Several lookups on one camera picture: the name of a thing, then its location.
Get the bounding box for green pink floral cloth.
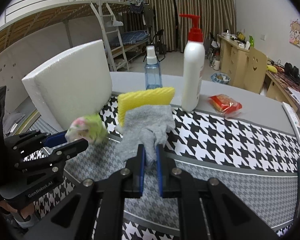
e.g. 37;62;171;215
65;114;108;144

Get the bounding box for grey cloth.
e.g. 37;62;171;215
115;105;175;167

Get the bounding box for yellow foam net sponge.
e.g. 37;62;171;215
117;87;175;127

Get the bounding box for person's left hand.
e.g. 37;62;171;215
0;200;34;219

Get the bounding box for white styrofoam box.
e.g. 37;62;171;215
21;40;113;132

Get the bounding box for houndstooth table mat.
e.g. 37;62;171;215
34;96;300;239

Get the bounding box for red packaged snack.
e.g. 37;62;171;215
207;94;243;118

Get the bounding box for blue spray bottle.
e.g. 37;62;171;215
145;46;162;89

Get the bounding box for white remote control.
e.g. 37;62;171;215
282;102;300;145

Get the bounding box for blue trash basket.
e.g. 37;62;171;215
211;73;230;85

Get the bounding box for metal bunk bed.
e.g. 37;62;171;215
0;0;153;73

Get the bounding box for wooden chair smiley face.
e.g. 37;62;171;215
243;47;268;94

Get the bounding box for black folding chair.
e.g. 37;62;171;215
146;29;166;61

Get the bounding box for white thermos bottle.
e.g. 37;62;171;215
213;51;221;71

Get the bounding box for wooden desk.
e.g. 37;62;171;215
218;35;300;115

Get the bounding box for white pump bottle red cap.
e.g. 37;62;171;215
179;14;205;112

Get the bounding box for green bottle on desk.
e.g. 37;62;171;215
249;35;254;47

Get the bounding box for brown curtains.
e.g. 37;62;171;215
118;0;237;54

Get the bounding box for anime wall poster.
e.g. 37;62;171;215
289;19;300;48

